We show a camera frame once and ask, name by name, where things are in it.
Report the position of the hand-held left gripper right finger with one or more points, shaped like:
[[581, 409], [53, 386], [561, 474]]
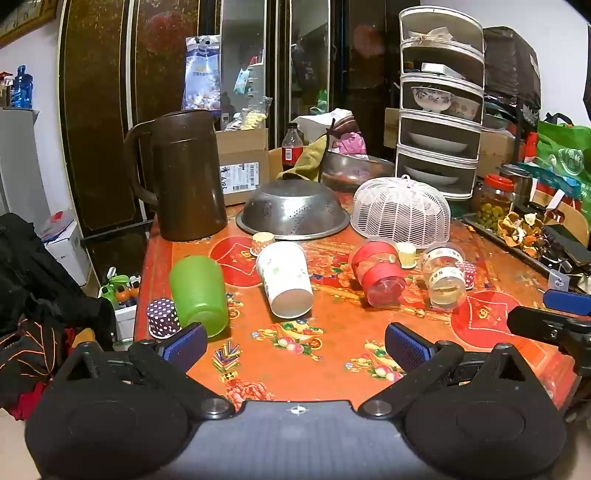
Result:
[[406, 345]]

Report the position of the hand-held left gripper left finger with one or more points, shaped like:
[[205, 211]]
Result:
[[187, 345]]

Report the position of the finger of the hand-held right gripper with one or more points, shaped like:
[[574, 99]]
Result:
[[568, 301], [535, 325]]

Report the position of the green plastic cup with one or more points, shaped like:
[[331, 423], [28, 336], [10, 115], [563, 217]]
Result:
[[198, 295]]

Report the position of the clear plastic cup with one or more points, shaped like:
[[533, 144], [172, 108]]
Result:
[[444, 277]]

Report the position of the red plastic cup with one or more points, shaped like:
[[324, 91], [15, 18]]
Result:
[[376, 272]]

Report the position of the small red dotted paper cup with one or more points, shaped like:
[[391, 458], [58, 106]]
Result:
[[470, 274]]

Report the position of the small cream paper cup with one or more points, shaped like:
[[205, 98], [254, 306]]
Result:
[[407, 254]]

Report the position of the white paper cup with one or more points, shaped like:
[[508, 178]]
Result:
[[284, 277]]

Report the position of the small patterned paper cup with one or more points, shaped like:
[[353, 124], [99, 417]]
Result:
[[261, 242]]

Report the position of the purple dotted cupcake liner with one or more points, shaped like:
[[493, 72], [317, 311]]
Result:
[[162, 318]]

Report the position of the metal tray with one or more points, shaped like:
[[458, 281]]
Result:
[[535, 263]]

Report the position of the red floral tablecloth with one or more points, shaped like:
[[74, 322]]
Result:
[[341, 332]]

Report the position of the box of small bottles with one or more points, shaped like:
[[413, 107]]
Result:
[[123, 300]]

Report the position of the dried orange peels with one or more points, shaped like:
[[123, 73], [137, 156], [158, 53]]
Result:
[[519, 233]]

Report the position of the pickle jar with red lid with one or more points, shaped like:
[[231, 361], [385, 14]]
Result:
[[495, 205]]

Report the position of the metal can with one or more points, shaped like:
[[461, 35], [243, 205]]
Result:
[[519, 182]]

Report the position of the white plastic food cover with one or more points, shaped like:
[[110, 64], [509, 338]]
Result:
[[399, 210]]

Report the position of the green shopping bag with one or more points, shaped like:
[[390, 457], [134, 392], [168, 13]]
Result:
[[565, 147]]

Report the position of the white carton box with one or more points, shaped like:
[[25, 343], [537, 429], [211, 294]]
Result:
[[67, 244]]

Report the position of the brown plastic pitcher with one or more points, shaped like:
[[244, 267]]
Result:
[[187, 180]]

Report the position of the black clothes pile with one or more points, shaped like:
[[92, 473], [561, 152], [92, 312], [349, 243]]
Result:
[[32, 286]]

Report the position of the brown cardboard box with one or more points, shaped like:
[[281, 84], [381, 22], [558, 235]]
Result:
[[496, 147]]

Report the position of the white plate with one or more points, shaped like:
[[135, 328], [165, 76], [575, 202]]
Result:
[[431, 175], [436, 144]]

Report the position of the metal colander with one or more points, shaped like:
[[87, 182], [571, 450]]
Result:
[[291, 207]]

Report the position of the large metal basin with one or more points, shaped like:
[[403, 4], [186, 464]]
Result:
[[355, 168]]

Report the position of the cardboard box with label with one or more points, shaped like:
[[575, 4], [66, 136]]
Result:
[[242, 159]]

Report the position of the pink cloth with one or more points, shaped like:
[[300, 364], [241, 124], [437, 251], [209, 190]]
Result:
[[351, 144]]

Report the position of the olive cloth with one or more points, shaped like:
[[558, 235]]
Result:
[[309, 159]]

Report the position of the patterned ceramic bowl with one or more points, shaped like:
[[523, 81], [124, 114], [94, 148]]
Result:
[[467, 108]]

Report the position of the cola bottle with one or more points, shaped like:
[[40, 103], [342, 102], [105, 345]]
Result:
[[292, 147]]

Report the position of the clear bag of yellow snacks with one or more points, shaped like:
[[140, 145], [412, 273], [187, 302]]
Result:
[[251, 117]]

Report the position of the black bag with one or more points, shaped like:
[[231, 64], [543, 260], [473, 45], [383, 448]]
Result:
[[510, 64]]

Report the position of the floral ceramic bowl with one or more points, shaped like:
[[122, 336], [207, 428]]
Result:
[[430, 99]]

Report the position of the white cabinet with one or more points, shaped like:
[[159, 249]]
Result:
[[21, 161]]

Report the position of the tiered dish cabinet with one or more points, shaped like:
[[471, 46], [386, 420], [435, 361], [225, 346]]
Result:
[[478, 60]]

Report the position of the dark wooden wardrobe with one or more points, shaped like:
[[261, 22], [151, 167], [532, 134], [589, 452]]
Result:
[[101, 92]]

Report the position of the blue white snack bag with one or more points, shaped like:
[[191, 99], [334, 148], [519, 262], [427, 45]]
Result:
[[202, 74]]

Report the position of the blue plastic bottle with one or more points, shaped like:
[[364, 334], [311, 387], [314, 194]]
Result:
[[22, 87]]

